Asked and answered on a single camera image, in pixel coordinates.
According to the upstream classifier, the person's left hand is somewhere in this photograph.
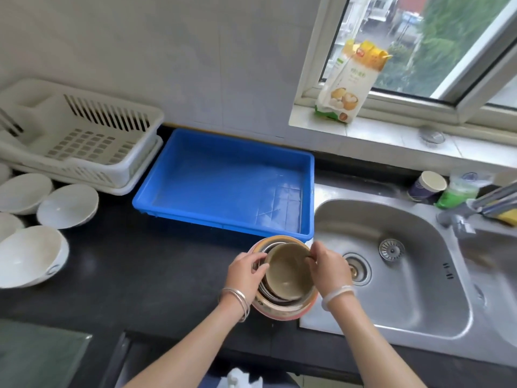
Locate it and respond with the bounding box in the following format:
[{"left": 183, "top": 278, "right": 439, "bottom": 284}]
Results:
[{"left": 224, "top": 251, "right": 270, "bottom": 303}]

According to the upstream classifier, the person's right hand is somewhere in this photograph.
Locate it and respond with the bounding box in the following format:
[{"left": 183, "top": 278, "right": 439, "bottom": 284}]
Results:
[{"left": 305, "top": 240, "right": 355, "bottom": 297}]

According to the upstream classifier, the cream bowl with orange rim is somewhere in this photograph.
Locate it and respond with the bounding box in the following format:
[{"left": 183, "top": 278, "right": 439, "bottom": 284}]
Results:
[{"left": 247, "top": 234, "right": 320, "bottom": 320}]

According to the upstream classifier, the tan bowl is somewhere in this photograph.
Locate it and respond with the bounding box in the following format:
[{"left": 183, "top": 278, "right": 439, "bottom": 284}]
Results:
[{"left": 264, "top": 242, "right": 316, "bottom": 302}]

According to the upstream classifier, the pink rimmed elephant print bowl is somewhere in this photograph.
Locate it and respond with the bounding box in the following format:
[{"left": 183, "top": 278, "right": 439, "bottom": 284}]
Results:
[{"left": 252, "top": 294, "right": 318, "bottom": 321}]

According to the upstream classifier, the blue plastic tray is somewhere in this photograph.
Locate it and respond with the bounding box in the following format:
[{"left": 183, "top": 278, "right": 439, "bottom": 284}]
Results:
[{"left": 132, "top": 128, "right": 316, "bottom": 243}]

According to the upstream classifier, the white bowl with dark mark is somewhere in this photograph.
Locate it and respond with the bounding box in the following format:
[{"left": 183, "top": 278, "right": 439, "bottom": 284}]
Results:
[{"left": 0, "top": 225, "right": 70, "bottom": 289}]

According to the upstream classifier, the white plastic dish rack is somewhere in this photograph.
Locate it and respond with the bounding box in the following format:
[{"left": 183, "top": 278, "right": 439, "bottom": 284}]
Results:
[{"left": 0, "top": 78, "right": 165, "bottom": 190}]

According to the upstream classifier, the person's left forearm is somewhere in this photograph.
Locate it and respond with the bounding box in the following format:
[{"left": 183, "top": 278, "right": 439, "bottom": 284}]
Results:
[{"left": 123, "top": 302, "right": 249, "bottom": 388}]

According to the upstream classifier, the person's right forearm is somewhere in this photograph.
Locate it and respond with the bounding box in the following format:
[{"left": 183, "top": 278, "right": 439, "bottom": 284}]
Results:
[{"left": 327, "top": 296, "right": 429, "bottom": 388}]

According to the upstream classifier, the black countertop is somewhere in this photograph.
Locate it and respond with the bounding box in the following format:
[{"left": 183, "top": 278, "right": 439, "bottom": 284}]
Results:
[{"left": 0, "top": 124, "right": 517, "bottom": 388}]

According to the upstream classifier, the person's white shirt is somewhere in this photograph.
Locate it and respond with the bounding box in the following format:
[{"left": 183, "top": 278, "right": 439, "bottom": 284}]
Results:
[{"left": 226, "top": 367, "right": 253, "bottom": 388}]

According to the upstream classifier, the silver wrist bangle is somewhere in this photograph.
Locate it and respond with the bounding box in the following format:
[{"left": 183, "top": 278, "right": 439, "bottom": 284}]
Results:
[{"left": 218, "top": 287, "right": 251, "bottom": 323}]

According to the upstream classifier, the white jade bangle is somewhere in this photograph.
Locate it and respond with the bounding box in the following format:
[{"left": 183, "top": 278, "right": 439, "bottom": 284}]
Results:
[{"left": 321, "top": 285, "right": 356, "bottom": 313}]

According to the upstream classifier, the metal sink strainer plug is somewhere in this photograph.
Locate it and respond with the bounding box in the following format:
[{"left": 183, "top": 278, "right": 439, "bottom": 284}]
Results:
[{"left": 378, "top": 238, "right": 406, "bottom": 263}]

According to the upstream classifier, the stainless steel double sink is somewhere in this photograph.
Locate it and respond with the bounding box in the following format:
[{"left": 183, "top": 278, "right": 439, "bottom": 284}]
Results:
[{"left": 298, "top": 182, "right": 517, "bottom": 368}]

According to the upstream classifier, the purple paper cup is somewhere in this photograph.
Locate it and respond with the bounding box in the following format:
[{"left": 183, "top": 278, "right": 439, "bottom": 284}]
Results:
[{"left": 407, "top": 170, "right": 448, "bottom": 205}]

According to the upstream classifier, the chrome faucet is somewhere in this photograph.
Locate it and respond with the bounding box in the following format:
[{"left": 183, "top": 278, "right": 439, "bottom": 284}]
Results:
[{"left": 436, "top": 181, "right": 517, "bottom": 239}]

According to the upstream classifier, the white tiled window sill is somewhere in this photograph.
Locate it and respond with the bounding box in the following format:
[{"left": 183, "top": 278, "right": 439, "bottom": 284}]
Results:
[{"left": 288, "top": 105, "right": 517, "bottom": 174}]

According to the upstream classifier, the green detergent pouch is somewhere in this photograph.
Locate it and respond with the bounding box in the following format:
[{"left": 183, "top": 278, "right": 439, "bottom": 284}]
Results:
[{"left": 435, "top": 171, "right": 495, "bottom": 211}]

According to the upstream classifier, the white and yellow flour bag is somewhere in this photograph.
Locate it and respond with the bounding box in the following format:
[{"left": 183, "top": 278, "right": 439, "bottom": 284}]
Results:
[{"left": 314, "top": 39, "right": 393, "bottom": 125}]

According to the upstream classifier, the yellow sponge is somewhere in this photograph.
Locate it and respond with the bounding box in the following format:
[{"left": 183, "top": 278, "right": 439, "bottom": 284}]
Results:
[{"left": 494, "top": 207, "right": 517, "bottom": 227}]

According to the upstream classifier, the steel wire scrubber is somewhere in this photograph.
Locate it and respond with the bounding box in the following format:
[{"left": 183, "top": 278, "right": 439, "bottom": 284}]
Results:
[{"left": 418, "top": 124, "right": 446, "bottom": 147}]

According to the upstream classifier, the white window frame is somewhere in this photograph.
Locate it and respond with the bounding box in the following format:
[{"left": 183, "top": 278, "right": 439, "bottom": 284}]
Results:
[{"left": 295, "top": 0, "right": 517, "bottom": 136}]

